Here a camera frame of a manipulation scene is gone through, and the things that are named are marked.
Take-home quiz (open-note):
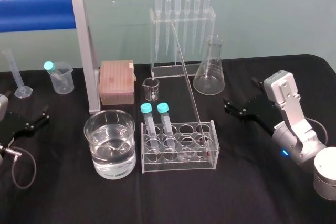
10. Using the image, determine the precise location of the long glass thermometer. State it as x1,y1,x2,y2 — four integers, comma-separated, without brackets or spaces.
170,22,211,158

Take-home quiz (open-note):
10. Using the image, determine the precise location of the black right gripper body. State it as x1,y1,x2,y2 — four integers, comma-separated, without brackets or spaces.
244,92,284,132

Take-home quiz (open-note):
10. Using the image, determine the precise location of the pink pipette tip box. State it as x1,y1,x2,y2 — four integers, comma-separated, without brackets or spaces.
98,60,137,105

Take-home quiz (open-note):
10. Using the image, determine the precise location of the glass conical flask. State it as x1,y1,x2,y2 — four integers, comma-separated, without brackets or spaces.
192,34,226,96

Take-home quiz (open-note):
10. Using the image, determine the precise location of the right gripper dark cable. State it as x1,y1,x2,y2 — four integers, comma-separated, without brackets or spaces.
304,118,328,146

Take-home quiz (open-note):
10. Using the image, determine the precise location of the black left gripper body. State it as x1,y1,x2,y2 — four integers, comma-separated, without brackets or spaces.
0,111,27,146

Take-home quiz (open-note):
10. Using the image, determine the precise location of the grey upright stand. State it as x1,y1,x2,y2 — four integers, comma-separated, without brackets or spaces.
71,0,102,113

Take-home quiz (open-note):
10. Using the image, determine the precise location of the small glass beaker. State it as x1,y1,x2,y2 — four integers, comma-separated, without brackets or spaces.
142,77,160,102

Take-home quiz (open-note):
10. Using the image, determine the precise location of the clear acrylic pipette rack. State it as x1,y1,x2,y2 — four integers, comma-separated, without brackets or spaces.
149,7,217,79

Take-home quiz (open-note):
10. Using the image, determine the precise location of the teal capped centrifuge tube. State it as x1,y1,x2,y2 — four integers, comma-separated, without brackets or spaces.
156,102,177,152
139,103,162,154

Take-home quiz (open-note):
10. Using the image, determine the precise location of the blue horizontal tube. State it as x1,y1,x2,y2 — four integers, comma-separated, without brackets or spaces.
0,0,73,33

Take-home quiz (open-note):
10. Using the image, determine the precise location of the teal capped tube in beaker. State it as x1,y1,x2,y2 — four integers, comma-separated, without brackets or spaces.
43,61,66,88

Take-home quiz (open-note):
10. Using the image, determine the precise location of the clear acrylic test tube rack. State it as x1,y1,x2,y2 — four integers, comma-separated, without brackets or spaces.
140,120,221,175

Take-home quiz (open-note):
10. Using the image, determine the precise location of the black table cloth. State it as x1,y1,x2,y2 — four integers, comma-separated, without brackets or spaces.
0,54,336,224

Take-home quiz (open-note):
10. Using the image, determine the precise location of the large glass beaker with water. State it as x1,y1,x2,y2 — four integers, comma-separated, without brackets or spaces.
83,109,138,180

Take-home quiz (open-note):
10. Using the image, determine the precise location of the small clear plastic beaker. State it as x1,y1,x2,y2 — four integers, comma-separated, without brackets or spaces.
48,61,75,95

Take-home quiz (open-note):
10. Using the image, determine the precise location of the clear plastic graduated cylinder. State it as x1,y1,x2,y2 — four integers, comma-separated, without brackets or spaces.
1,48,34,100

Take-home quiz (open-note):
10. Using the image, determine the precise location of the clear plastic pipette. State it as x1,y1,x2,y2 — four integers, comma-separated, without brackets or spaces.
183,0,192,55
164,0,172,56
174,0,182,60
192,0,201,55
200,0,211,53
155,0,163,61

